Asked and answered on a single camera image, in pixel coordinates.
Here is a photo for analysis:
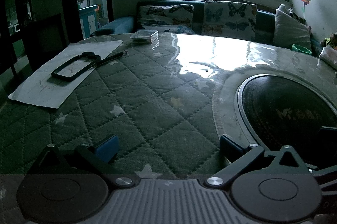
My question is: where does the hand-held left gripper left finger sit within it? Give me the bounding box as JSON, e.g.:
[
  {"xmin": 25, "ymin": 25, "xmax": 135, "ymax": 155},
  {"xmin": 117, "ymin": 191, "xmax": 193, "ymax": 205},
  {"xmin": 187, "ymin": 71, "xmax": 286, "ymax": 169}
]
[{"xmin": 25, "ymin": 135, "xmax": 135, "ymax": 187}]

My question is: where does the pale bag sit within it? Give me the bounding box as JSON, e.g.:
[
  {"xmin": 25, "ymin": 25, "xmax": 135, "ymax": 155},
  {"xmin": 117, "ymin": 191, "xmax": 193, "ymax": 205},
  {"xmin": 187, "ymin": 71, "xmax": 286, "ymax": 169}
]
[{"xmin": 319, "ymin": 45, "xmax": 337, "ymax": 69}]

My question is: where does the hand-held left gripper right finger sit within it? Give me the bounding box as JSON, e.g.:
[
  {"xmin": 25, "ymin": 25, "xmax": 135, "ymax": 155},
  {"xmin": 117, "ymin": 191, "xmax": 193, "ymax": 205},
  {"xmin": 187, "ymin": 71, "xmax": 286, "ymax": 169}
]
[{"xmin": 205, "ymin": 135, "xmax": 319, "ymax": 188}]

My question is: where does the round black hotplate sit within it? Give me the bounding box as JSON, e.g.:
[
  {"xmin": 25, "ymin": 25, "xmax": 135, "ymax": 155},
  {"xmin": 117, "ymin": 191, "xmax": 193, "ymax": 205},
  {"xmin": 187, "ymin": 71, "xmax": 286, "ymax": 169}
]
[{"xmin": 234, "ymin": 74, "xmax": 337, "ymax": 170}]

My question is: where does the butterfly print cushion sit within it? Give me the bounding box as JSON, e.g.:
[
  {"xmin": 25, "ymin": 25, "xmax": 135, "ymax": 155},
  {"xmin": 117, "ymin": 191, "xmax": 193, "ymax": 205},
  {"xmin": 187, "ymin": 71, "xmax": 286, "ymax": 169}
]
[
  {"xmin": 202, "ymin": 0, "xmax": 257, "ymax": 42},
  {"xmin": 137, "ymin": 4, "xmax": 195, "ymax": 34}
]

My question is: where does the grey cushion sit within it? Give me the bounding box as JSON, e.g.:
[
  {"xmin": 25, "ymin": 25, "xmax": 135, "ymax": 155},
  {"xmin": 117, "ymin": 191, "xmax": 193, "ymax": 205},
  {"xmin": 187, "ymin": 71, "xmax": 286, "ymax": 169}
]
[{"xmin": 272, "ymin": 9, "xmax": 312, "ymax": 52}]

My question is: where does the green quilted star table cover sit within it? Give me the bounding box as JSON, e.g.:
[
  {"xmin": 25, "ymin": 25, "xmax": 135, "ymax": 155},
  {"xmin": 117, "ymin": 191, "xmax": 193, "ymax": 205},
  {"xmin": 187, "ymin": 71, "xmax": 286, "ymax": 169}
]
[{"xmin": 0, "ymin": 33, "xmax": 337, "ymax": 224}]

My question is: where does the dark teal sofa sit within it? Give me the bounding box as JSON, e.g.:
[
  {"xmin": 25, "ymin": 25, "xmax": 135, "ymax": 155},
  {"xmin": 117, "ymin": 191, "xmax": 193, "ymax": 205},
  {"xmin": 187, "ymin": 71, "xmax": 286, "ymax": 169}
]
[{"xmin": 90, "ymin": 0, "xmax": 324, "ymax": 56}]

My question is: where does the black strap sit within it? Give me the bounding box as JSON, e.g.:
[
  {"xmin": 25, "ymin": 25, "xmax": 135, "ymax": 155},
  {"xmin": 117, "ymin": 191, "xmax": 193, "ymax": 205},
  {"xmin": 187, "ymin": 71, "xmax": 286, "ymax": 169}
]
[{"xmin": 96, "ymin": 51, "xmax": 124, "ymax": 66}]

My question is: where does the blue and white cabinet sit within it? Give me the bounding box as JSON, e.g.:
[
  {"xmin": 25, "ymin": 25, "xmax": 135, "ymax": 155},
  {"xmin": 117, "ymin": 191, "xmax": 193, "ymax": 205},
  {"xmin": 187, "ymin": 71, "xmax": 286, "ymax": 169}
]
[{"xmin": 78, "ymin": 4, "xmax": 102, "ymax": 39}]

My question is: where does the clear plastic box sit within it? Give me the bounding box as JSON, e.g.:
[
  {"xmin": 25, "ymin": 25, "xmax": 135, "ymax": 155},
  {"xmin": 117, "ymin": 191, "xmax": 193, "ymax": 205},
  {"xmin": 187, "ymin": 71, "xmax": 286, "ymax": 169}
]
[{"xmin": 130, "ymin": 30, "xmax": 159, "ymax": 44}]

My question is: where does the black rectangular frame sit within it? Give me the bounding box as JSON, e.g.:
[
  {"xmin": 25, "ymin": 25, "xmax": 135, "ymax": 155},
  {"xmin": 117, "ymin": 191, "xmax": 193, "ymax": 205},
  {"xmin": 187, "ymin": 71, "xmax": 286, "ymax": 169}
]
[{"xmin": 51, "ymin": 52, "xmax": 102, "ymax": 82}]

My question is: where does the white paper sheet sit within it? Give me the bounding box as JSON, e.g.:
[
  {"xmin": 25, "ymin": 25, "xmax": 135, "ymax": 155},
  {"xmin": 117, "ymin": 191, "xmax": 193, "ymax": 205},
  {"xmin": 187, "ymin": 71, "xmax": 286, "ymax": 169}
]
[{"xmin": 8, "ymin": 40, "xmax": 124, "ymax": 109}]

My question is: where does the green bowl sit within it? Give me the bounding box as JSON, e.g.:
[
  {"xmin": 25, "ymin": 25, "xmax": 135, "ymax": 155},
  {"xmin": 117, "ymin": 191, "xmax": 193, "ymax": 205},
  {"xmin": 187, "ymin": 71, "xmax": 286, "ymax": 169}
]
[{"xmin": 291, "ymin": 44, "xmax": 312, "ymax": 54}]

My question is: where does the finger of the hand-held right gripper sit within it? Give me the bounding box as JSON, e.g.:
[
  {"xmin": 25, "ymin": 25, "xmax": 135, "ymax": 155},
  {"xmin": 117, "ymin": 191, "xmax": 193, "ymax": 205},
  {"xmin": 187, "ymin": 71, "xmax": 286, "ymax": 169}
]
[{"xmin": 307, "ymin": 126, "xmax": 337, "ymax": 193}]

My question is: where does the dark wooden cabinet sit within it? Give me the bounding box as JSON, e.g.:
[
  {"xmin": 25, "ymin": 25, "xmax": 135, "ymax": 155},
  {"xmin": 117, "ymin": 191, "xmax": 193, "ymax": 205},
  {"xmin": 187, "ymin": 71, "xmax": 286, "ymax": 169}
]
[{"xmin": 0, "ymin": 0, "xmax": 36, "ymax": 77}]

